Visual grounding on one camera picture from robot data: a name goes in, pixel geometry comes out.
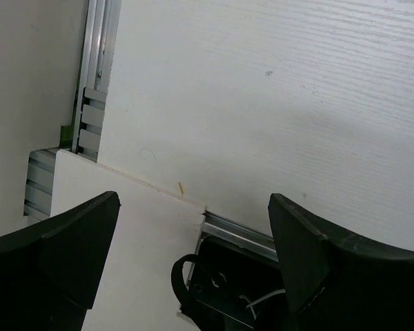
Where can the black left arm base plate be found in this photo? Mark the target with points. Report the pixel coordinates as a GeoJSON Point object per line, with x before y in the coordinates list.
{"type": "Point", "coordinates": [226, 287]}

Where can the aluminium frame rail left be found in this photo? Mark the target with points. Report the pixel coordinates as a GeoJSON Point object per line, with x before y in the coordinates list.
{"type": "Point", "coordinates": [83, 135]}

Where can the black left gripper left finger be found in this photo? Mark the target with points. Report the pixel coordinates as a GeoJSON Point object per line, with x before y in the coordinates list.
{"type": "Point", "coordinates": [50, 271]}

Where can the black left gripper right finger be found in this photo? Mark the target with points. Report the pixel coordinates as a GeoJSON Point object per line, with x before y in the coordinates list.
{"type": "Point", "coordinates": [336, 279]}

